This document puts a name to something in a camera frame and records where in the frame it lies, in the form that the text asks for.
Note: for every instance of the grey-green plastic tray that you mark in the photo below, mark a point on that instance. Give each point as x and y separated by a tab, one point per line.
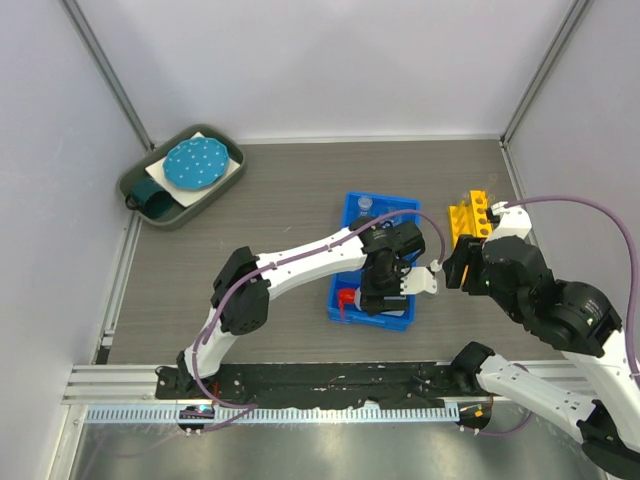
178	215

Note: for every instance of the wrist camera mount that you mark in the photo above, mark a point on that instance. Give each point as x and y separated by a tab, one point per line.
508	222
421	280

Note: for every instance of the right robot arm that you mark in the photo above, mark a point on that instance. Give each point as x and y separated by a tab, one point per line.
573	318

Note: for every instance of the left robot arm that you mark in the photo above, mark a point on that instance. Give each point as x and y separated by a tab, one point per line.
248	283

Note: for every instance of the left aluminium frame post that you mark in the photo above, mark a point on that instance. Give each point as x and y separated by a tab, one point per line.
101	61

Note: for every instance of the yellow test tube rack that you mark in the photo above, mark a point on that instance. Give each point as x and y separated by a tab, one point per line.
469	217

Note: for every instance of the aluminium frame post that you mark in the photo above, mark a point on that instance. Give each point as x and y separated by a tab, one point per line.
101	61
567	28

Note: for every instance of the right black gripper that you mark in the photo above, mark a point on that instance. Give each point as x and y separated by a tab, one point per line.
464	252

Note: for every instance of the white slotted cable duct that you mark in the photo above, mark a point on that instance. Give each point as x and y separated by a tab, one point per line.
183	414

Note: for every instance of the blue dotted plate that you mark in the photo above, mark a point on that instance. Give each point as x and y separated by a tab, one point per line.
196	163

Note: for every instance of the blue divided plastic bin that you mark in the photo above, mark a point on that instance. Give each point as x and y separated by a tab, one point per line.
393	321

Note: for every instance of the right aluminium frame post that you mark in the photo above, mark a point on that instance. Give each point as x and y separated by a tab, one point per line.
567	28

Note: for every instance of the white squeeze bottle red cap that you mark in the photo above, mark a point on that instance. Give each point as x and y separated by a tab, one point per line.
348	298

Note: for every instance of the white square board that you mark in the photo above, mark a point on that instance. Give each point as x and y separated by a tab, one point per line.
183	197

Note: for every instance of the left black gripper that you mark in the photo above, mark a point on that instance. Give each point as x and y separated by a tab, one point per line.
373	302

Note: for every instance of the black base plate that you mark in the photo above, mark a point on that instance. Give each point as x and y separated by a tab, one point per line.
327	386

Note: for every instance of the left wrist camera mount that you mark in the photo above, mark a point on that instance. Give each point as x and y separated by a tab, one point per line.
421	280

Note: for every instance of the thin clear test tube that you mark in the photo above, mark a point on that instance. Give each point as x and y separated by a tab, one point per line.
491	184

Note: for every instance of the clear glass flask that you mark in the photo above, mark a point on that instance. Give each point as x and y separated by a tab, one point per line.
390	214

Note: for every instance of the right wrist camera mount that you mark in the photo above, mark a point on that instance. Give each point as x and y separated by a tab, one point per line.
508	222

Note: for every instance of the dark green mug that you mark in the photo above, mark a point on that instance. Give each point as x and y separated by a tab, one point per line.
149	199

